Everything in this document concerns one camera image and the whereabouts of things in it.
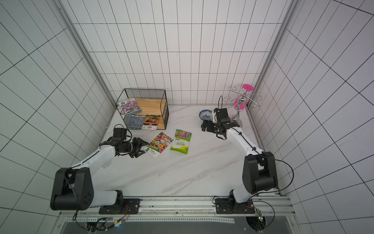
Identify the purple flower seed bag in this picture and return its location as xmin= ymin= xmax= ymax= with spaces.
xmin=118 ymin=98 xmax=142 ymax=116

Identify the lavender seed bag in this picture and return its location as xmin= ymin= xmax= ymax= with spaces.
xmin=125 ymin=115 xmax=146 ymax=130

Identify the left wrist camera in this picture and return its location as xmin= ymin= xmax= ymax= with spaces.
xmin=113 ymin=128 xmax=127 ymax=141

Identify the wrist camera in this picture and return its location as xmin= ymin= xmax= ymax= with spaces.
xmin=213 ymin=108 xmax=230 ymax=122
xmin=113 ymin=128 xmax=127 ymax=141

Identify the black wire mesh shelf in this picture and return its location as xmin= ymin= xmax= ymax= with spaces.
xmin=116 ymin=88 xmax=169 ymax=130

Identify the chrome pink cup rack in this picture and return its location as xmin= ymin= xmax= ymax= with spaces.
xmin=228 ymin=84 xmax=263 ymax=127

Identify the orange marigold seed bag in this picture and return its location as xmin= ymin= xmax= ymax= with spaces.
xmin=142 ymin=115 xmax=160 ymax=130

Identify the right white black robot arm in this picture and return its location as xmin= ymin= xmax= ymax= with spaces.
xmin=201 ymin=120 xmax=278 ymax=214

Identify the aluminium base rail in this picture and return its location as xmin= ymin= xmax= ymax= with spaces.
xmin=60 ymin=196 xmax=296 ymax=224

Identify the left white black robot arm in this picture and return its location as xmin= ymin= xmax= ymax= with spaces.
xmin=50 ymin=137 xmax=148 ymax=214

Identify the colourful ranunculus seed bag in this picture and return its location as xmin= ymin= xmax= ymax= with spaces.
xmin=145 ymin=132 xmax=173 ymax=159

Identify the blue white floral bowl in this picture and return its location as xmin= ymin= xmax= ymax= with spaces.
xmin=199 ymin=110 xmax=213 ymax=121

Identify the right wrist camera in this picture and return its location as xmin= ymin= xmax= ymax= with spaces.
xmin=213 ymin=108 xmax=230 ymax=122

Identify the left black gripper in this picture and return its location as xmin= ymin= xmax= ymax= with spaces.
xmin=119 ymin=137 xmax=150 ymax=159

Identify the green zinnias seed bag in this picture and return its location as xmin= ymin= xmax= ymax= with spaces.
xmin=170 ymin=129 xmax=192 ymax=155

